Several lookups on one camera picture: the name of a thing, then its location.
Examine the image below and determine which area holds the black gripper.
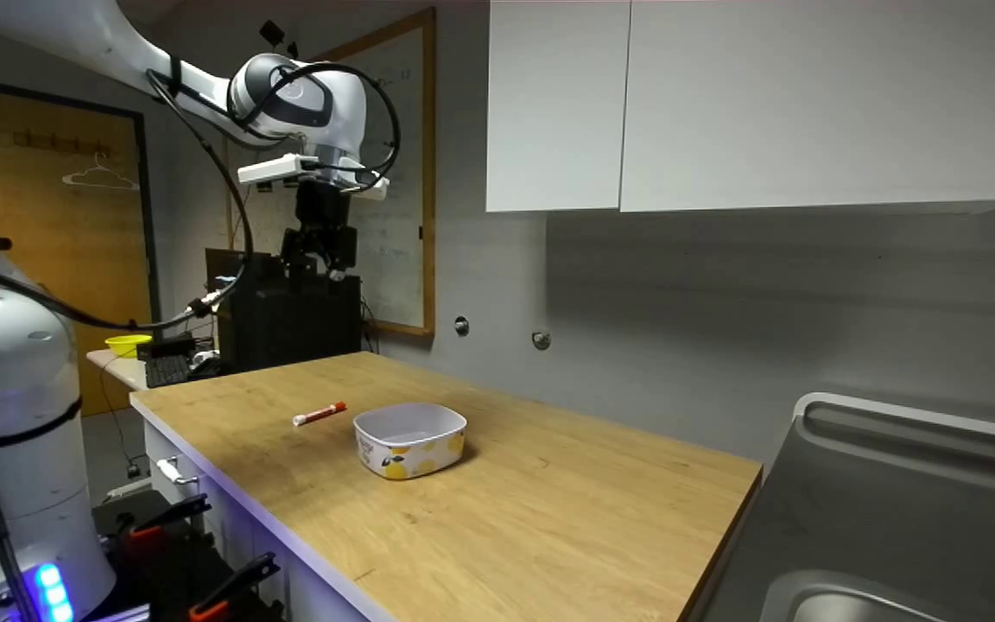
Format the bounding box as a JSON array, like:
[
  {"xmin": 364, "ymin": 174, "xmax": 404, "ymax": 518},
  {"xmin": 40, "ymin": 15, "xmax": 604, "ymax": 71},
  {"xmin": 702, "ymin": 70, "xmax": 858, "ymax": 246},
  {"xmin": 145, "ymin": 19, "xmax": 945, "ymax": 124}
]
[{"xmin": 281, "ymin": 181, "xmax": 357, "ymax": 274}]

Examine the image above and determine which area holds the red and white marker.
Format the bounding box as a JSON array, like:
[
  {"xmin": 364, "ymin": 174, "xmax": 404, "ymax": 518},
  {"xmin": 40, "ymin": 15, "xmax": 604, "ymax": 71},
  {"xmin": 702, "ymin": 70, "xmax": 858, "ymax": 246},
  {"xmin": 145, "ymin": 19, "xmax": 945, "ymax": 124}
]
[{"xmin": 289, "ymin": 399, "xmax": 350, "ymax": 429}]

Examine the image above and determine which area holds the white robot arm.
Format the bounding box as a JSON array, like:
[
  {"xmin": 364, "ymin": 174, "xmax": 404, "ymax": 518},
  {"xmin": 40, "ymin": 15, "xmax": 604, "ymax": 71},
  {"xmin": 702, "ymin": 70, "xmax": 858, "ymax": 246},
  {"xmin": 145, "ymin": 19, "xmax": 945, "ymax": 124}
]
[{"xmin": 0, "ymin": 0, "xmax": 387, "ymax": 622}]

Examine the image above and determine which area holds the white plastic bowl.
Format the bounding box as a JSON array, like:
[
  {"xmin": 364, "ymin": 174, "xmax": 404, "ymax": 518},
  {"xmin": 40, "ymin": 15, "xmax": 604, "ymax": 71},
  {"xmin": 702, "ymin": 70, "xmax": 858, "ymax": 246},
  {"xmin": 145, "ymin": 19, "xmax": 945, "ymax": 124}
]
[{"xmin": 351, "ymin": 403, "xmax": 467, "ymax": 480}]

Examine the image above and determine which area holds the wood framed whiteboard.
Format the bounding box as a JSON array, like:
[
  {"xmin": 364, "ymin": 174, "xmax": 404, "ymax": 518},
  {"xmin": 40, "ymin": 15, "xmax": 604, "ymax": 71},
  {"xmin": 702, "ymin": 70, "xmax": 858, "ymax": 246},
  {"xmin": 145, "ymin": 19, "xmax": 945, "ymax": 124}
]
[{"xmin": 330, "ymin": 11, "xmax": 434, "ymax": 337}]

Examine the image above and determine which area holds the black box on counter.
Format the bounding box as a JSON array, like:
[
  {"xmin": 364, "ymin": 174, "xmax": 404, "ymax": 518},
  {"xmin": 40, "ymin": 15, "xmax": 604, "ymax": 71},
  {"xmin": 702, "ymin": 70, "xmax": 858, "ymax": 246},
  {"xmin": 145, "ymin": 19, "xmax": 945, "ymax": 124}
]
[{"xmin": 215, "ymin": 252, "xmax": 364, "ymax": 371}]

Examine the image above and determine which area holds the yellow object on side table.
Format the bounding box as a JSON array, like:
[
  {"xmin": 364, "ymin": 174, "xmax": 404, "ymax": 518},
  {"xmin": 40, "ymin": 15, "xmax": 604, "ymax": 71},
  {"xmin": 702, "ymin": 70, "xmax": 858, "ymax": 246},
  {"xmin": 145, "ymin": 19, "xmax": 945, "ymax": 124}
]
[{"xmin": 103, "ymin": 333, "xmax": 151, "ymax": 358}]

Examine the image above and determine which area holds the wooden door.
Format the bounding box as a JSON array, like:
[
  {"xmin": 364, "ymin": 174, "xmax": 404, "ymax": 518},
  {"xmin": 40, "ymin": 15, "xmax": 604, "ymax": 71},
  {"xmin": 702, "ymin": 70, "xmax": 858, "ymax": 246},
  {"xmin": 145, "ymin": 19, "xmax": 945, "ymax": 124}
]
[{"xmin": 0, "ymin": 71, "xmax": 162, "ymax": 419}]

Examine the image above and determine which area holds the black orange clamp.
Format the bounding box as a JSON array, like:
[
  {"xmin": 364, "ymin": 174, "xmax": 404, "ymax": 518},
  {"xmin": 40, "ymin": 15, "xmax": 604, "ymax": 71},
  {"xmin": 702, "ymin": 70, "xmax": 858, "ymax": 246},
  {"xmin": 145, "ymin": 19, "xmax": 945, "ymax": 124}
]
[{"xmin": 188, "ymin": 557, "xmax": 281, "ymax": 622}]

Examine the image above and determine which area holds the stainless steel sink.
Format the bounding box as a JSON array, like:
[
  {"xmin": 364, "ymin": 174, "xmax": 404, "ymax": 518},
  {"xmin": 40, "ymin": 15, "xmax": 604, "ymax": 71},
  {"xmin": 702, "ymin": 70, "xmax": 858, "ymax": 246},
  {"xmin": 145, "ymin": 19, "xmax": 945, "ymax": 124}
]
[{"xmin": 694, "ymin": 390, "xmax": 995, "ymax": 622}]

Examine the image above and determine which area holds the white camera mount on wrist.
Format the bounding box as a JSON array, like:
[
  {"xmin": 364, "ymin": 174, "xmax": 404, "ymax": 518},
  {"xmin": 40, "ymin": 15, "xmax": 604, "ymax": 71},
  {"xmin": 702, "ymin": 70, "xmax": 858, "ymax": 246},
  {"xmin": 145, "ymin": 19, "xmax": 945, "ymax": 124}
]
[{"xmin": 238, "ymin": 153, "xmax": 389, "ymax": 199}]

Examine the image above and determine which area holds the round wall knob left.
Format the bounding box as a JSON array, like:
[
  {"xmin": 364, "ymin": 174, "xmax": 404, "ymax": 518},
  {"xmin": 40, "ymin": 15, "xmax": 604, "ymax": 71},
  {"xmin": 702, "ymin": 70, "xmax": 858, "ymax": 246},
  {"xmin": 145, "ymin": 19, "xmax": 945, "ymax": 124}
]
[{"xmin": 451, "ymin": 318, "xmax": 471, "ymax": 337}]

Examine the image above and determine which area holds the round wall knob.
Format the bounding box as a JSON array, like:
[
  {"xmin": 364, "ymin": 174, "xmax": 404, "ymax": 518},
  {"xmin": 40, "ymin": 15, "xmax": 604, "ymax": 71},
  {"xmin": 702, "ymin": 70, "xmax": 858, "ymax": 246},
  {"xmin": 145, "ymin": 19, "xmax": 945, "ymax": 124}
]
[
  {"xmin": 527, "ymin": 333, "xmax": 553, "ymax": 353},
  {"xmin": 451, "ymin": 318, "xmax": 471, "ymax": 337}
]

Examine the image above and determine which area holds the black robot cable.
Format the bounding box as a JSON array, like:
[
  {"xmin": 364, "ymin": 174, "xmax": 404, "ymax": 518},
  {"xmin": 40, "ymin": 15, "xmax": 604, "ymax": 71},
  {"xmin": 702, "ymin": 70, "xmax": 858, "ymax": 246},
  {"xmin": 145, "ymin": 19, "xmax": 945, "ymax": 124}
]
[{"xmin": 0, "ymin": 59, "xmax": 404, "ymax": 350}]

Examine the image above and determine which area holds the round wall knob right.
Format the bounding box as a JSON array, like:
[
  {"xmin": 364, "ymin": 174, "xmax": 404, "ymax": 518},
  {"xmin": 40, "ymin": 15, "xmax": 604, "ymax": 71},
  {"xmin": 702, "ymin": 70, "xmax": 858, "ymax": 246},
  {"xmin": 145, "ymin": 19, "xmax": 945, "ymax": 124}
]
[{"xmin": 527, "ymin": 333, "xmax": 553, "ymax": 353}]

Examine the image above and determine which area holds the white wall cabinet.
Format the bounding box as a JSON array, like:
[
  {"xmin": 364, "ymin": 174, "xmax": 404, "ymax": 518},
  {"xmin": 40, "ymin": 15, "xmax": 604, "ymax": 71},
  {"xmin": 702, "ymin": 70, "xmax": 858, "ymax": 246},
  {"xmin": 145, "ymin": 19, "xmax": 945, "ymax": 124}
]
[{"xmin": 484, "ymin": 0, "xmax": 995, "ymax": 212}]

